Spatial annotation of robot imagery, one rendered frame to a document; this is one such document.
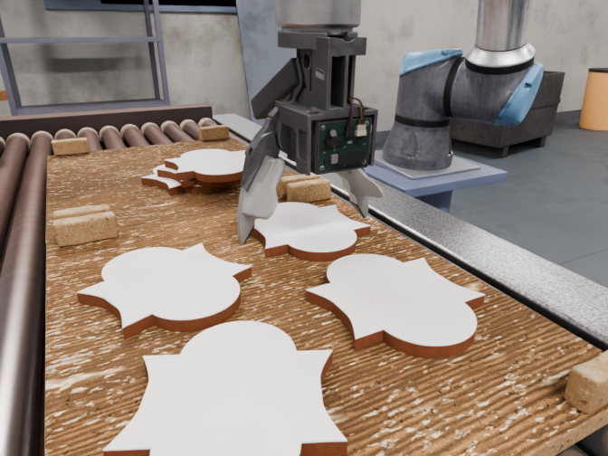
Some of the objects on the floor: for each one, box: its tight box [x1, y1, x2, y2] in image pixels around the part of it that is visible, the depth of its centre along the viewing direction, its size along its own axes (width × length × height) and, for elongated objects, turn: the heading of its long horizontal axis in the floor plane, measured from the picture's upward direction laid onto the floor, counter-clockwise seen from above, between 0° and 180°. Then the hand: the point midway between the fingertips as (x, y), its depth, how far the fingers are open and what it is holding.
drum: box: [579, 68, 608, 130], centre depth 570 cm, size 45×45×72 cm
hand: (303, 227), depth 50 cm, fingers open, 14 cm apart
